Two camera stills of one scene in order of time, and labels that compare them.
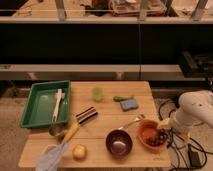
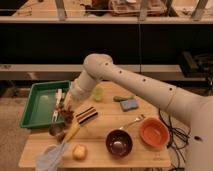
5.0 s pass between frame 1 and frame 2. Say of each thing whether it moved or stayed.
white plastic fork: stayed
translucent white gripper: moved
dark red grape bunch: moved
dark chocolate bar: stayed
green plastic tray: stayed
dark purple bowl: stayed
